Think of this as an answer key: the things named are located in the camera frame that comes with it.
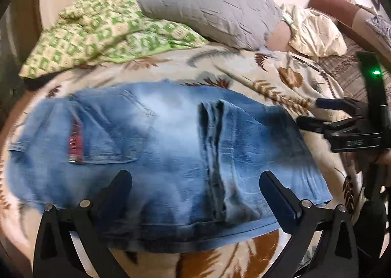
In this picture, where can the beige pillow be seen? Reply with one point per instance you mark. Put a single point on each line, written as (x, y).
(279, 37)

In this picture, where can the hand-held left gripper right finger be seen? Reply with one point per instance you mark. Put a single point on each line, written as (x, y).
(276, 198)

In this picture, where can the striped sofa cushion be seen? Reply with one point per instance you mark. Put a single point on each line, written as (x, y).
(345, 67)

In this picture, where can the cream printed cloth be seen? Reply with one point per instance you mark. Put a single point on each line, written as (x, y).
(314, 32)

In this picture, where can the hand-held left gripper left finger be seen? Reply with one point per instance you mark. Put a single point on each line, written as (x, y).
(120, 188)

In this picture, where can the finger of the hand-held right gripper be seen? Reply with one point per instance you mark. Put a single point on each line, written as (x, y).
(336, 104)
(313, 124)

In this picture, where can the grey crumpled cloth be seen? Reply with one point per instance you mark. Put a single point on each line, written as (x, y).
(380, 26)

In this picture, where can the dark wooden door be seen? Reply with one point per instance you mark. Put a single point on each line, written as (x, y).
(21, 31)

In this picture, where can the blue denim pants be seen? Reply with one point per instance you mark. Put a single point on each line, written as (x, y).
(171, 143)

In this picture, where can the leaf printed blanket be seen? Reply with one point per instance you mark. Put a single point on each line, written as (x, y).
(268, 73)

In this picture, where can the grey quilted pillow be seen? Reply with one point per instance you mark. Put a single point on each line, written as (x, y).
(210, 3)

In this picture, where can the green patterned blanket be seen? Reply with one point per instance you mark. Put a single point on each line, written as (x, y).
(100, 31)

